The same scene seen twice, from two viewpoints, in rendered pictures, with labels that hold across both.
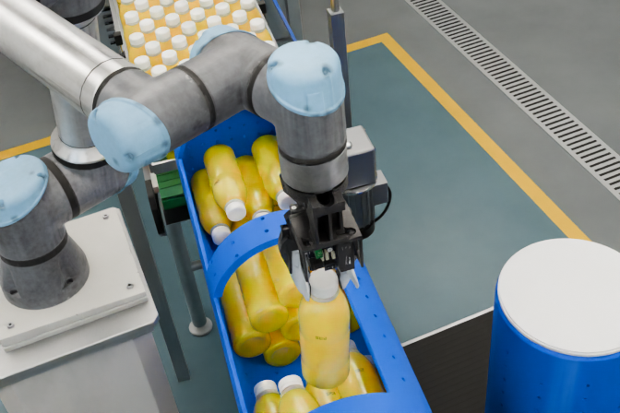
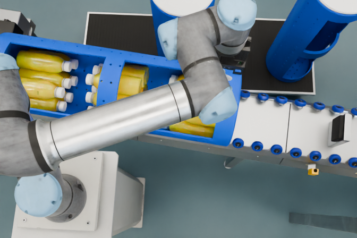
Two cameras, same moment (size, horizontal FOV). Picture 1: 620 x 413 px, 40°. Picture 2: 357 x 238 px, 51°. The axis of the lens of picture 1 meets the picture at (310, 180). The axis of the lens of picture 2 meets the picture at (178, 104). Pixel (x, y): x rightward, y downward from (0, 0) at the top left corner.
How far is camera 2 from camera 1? 0.80 m
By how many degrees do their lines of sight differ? 45
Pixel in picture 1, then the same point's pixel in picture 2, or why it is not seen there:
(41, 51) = (134, 126)
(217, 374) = not seen: hidden behind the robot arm
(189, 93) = (218, 65)
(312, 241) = (239, 61)
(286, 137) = (241, 39)
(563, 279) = not seen: outside the picture
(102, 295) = (93, 172)
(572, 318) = not seen: outside the picture
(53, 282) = (80, 194)
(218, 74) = (209, 47)
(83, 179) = not seen: hidden behind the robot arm
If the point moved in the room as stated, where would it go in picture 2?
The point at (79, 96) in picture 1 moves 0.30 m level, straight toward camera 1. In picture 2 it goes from (179, 119) to (346, 128)
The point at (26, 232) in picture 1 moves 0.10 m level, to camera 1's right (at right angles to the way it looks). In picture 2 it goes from (65, 195) to (80, 162)
